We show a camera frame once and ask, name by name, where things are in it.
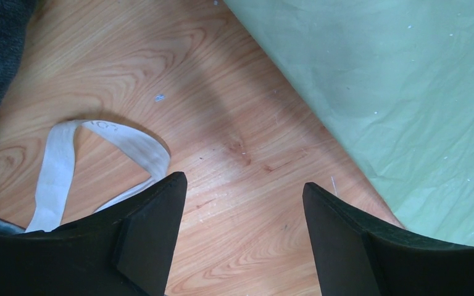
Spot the green and peach wrapping paper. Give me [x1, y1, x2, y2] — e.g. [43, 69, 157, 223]
[227, 0, 474, 246]

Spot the cream ribbon strap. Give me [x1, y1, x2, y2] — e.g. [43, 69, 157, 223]
[25, 119, 172, 234]

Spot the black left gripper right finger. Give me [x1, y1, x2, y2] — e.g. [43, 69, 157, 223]
[302, 183, 474, 295]

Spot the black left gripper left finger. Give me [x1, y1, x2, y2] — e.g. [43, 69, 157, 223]
[0, 172, 187, 295]

